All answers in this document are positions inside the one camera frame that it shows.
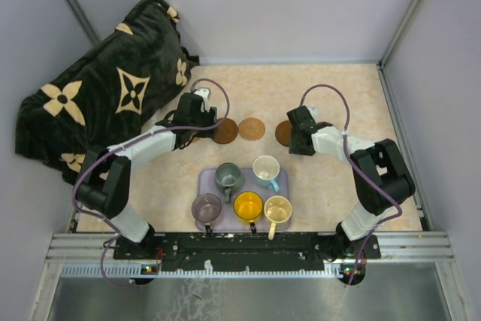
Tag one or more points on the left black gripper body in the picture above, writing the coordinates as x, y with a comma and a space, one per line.
206, 119

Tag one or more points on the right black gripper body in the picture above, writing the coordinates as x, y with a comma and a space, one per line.
294, 145

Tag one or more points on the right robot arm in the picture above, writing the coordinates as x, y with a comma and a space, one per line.
381, 177

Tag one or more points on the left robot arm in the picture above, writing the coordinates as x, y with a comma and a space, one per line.
103, 184

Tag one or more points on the grey green mug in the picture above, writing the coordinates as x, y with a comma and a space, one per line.
229, 179

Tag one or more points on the cream mug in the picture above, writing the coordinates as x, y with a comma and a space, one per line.
277, 211

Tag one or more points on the black floral plush blanket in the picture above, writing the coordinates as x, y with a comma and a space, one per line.
109, 93

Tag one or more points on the purple glass mug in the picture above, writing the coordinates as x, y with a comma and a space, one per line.
207, 211

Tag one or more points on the yellow glass mug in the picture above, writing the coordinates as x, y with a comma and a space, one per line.
248, 207

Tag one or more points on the lavender plastic tray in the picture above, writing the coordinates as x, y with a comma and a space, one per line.
228, 221

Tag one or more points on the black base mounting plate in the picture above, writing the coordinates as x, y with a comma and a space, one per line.
288, 251

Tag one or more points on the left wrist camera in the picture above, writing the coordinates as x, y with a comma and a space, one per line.
205, 94

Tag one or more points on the white mug blue handle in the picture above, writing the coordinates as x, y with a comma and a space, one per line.
266, 170

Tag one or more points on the aluminium frame rail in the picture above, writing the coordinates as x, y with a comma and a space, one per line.
91, 255

